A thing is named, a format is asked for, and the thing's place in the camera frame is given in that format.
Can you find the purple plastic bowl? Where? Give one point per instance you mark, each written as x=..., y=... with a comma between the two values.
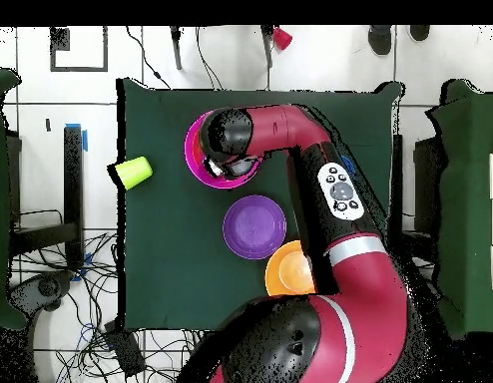
x=254, y=227

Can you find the black tripod leg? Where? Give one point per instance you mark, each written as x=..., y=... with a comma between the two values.
x=267, y=48
x=176, y=48

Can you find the black metal stand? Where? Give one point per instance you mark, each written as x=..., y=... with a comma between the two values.
x=397, y=179
x=73, y=179

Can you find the large pink plastic bowl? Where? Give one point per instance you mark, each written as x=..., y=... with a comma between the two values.
x=188, y=155

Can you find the black power strip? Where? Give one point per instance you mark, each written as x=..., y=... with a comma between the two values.
x=124, y=351

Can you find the red plastic bowl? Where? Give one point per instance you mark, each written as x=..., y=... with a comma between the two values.
x=196, y=149

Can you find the large orange plastic bowl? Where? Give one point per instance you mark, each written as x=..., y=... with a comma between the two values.
x=282, y=271

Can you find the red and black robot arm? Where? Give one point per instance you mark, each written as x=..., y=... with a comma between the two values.
x=302, y=127

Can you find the dark green table cloth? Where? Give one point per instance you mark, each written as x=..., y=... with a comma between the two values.
x=170, y=279

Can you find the lime green plastic cup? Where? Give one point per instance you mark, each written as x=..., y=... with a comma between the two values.
x=132, y=171

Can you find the blue tape strip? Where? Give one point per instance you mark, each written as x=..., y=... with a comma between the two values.
x=85, y=139

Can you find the red plastic cup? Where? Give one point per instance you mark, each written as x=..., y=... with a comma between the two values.
x=283, y=39

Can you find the black square floor frame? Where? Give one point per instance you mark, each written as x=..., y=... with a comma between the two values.
x=79, y=69

